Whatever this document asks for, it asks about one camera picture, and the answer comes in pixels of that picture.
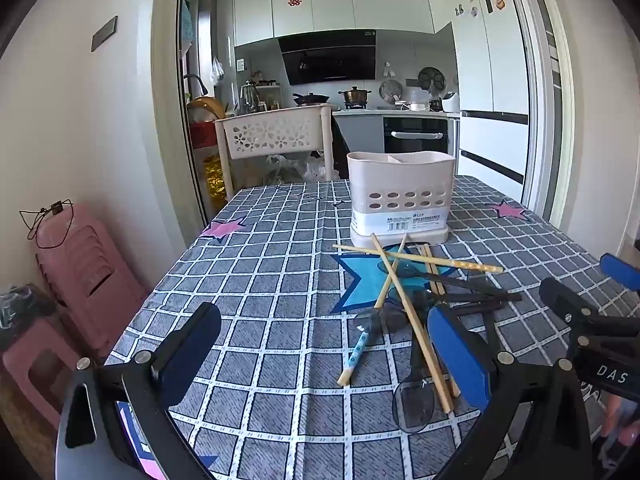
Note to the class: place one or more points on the white kitchen appliance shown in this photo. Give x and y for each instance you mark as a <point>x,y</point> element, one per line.
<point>450,102</point>

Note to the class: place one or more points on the grey checked star tablecloth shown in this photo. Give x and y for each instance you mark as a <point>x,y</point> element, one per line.
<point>260,280</point>

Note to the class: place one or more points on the grey wall switch plate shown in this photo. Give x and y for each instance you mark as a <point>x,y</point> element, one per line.
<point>105,33</point>

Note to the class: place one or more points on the round black pan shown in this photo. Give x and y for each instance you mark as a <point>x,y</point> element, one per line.
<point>431,77</point>

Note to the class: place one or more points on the yellow basin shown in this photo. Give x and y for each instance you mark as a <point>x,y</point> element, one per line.
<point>210,107</point>

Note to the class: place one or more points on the metal cooking pot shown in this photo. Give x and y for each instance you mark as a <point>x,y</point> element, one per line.
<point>354,96</point>

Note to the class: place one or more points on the black plastic bag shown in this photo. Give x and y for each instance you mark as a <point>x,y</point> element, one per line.
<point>22,310</point>

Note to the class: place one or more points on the white refrigerator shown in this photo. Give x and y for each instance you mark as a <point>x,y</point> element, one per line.
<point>500,70</point>

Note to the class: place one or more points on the grey kitchen counter cabinet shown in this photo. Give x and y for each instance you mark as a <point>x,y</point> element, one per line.
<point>360,135</point>

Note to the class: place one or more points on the metal kitchen faucet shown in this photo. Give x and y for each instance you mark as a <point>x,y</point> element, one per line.
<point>192,76</point>

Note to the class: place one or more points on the person's right hand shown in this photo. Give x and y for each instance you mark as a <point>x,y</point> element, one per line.
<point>622,425</point>

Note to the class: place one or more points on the white plastic cart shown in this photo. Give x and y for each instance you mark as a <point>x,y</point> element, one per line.
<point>275,135</point>

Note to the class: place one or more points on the white upper cabinets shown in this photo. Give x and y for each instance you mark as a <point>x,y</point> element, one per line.
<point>330,5</point>

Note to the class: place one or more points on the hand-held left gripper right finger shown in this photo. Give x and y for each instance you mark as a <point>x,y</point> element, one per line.
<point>460,355</point>

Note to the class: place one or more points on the pink plastic stool stack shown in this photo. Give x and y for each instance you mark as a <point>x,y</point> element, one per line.
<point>85,270</point>

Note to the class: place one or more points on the round metal strainer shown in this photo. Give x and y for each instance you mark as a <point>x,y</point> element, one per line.
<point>390,90</point>

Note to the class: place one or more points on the black range hood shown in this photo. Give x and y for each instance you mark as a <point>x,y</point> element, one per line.
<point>330,60</point>

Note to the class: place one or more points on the beige plastic utensil holder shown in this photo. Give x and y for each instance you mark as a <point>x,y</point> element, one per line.
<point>400,180</point>

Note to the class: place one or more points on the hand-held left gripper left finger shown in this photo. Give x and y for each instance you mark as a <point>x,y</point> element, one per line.
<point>192,350</point>

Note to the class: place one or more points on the gold foil bag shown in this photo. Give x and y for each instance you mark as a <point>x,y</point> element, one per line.
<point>215,180</point>

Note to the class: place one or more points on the black wok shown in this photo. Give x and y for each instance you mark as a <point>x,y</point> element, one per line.
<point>311,99</point>

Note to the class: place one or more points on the black built-in oven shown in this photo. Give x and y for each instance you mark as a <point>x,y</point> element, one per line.
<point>415,122</point>

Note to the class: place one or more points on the wooden chopstick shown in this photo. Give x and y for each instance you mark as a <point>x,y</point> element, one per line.
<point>470,265</point>
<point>429,265</point>
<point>430,367</point>
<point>434,265</point>
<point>387,282</point>

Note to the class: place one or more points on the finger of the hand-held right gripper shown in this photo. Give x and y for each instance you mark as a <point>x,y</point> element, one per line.
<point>620,269</point>
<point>565,300</point>

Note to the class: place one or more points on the clear plastic bag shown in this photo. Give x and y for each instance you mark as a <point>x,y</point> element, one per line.
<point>312,167</point>

